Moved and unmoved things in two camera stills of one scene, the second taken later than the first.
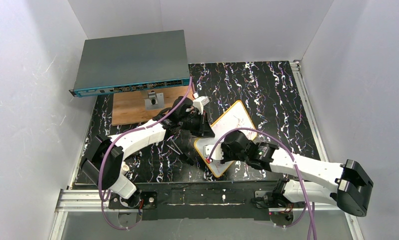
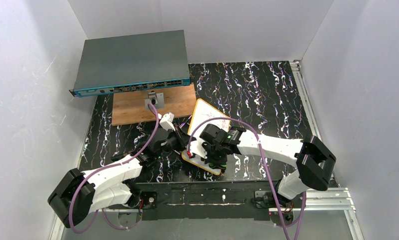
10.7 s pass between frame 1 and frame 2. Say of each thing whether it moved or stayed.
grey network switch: stayed
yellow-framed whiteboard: moved
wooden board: stayed
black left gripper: moved
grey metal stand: stayed
